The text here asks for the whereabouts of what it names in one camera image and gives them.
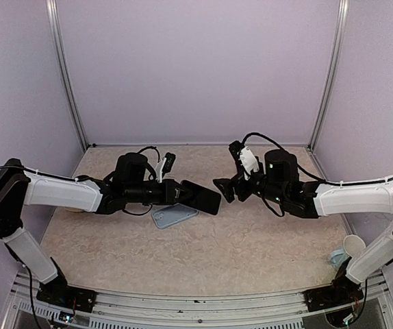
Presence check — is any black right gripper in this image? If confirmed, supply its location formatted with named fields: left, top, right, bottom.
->
left=212, top=162, right=287, bottom=206

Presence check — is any black phone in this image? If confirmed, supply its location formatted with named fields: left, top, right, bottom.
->
left=181, top=180, right=222, bottom=215

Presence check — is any light blue phone case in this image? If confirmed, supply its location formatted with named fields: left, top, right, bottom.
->
left=151, top=204, right=199, bottom=230

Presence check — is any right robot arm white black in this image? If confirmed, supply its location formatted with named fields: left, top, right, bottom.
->
left=213, top=145, right=393, bottom=304

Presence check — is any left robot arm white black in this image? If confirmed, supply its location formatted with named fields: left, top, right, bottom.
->
left=0, top=152, right=197, bottom=305

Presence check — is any beige saucer plate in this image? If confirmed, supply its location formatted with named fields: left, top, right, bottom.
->
left=64, top=207, right=85, bottom=213

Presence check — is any white cup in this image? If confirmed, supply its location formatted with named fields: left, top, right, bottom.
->
left=342, top=234, right=366, bottom=258

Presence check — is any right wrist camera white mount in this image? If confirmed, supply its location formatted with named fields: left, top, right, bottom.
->
left=229, top=141, right=260, bottom=180

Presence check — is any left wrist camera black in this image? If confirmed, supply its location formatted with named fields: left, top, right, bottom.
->
left=155, top=152, right=176, bottom=183

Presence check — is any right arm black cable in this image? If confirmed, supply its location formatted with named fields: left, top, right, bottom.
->
left=240, top=132, right=393, bottom=309

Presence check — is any aluminium front rail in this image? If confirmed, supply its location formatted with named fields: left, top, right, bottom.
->
left=0, top=272, right=393, bottom=328

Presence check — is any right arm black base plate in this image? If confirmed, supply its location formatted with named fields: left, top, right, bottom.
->
left=303, top=285, right=364, bottom=312

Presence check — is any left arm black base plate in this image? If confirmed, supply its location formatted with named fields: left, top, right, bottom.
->
left=36, top=286, right=97, bottom=313

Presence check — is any right aluminium frame post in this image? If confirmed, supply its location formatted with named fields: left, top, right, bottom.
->
left=309, top=0, right=350, bottom=152

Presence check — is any aluminium frame post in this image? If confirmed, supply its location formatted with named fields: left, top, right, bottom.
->
left=46, top=0, right=89, bottom=152
left=309, top=0, right=350, bottom=152

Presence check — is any left aluminium frame post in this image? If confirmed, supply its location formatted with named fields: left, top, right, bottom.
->
left=46, top=0, right=89, bottom=152

